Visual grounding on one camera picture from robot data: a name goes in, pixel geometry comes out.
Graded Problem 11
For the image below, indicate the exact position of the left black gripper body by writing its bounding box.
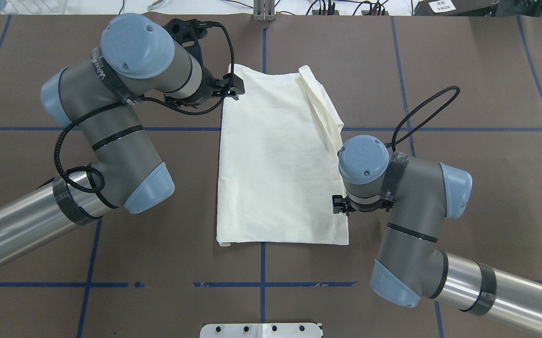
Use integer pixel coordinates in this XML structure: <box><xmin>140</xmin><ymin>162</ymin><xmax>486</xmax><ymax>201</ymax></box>
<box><xmin>199</xmin><ymin>70</ymin><xmax>234</xmax><ymax>105</ymax></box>

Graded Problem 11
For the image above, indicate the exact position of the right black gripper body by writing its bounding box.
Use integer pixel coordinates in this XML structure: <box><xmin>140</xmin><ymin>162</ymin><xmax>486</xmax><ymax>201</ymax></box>
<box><xmin>347</xmin><ymin>195</ymin><xmax>393</xmax><ymax>213</ymax></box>

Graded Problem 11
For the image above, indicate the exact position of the white long-sleeve printed shirt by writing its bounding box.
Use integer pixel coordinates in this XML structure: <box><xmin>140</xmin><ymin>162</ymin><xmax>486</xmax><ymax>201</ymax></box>
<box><xmin>216</xmin><ymin>65</ymin><xmax>349</xmax><ymax>246</ymax></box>

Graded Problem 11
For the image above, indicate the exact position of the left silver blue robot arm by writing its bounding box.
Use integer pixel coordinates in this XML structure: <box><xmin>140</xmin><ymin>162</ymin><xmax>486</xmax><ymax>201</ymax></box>
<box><xmin>0</xmin><ymin>13</ymin><xmax>244</xmax><ymax>268</ymax></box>

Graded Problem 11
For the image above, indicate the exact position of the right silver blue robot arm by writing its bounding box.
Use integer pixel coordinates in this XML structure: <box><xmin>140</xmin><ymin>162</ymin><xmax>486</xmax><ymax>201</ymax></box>
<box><xmin>332</xmin><ymin>135</ymin><xmax>542</xmax><ymax>336</ymax></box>

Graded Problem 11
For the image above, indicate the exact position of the black power adapter box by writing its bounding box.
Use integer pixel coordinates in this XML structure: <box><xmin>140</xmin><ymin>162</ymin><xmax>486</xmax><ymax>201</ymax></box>
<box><xmin>413</xmin><ymin>0</ymin><xmax>499</xmax><ymax>17</ymax></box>

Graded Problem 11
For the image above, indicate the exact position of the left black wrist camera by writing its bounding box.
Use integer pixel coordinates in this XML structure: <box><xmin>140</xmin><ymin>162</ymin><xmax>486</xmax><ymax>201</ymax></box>
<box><xmin>163</xmin><ymin>18</ymin><xmax>211</xmax><ymax>55</ymax></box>

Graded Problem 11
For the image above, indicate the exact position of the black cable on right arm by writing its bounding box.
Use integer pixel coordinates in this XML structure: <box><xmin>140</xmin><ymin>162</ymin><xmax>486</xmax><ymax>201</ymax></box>
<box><xmin>391</xmin><ymin>86</ymin><xmax>461</xmax><ymax>152</ymax></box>

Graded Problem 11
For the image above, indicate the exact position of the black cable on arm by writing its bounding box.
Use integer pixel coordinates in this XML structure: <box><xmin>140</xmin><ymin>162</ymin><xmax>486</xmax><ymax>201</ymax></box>
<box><xmin>54</xmin><ymin>21</ymin><xmax>237</xmax><ymax>194</ymax></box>
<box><xmin>391</xmin><ymin>86</ymin><xmax>461</xmax><ymax>152</ymax></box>

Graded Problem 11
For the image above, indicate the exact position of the aluminium frame post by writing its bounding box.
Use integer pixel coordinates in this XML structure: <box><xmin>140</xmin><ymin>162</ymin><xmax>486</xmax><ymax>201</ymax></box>
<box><xmin>253</xmin><ymin>0</ymin><xmax>279</xmax><ymax>22</ymax></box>

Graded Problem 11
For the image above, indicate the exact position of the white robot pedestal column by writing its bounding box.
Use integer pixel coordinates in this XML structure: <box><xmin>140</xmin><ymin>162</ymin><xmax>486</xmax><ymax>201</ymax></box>
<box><xmin>199</xmin><ymin>323</ymin><xmax>324</xmax><ymax>338</ymax></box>

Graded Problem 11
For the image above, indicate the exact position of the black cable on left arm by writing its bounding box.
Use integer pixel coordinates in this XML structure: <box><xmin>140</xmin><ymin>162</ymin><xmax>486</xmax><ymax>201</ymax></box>
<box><xmin>54</xmin><ymin>21</ymin><xmax>237</xmax><ymax>194</ymax></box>

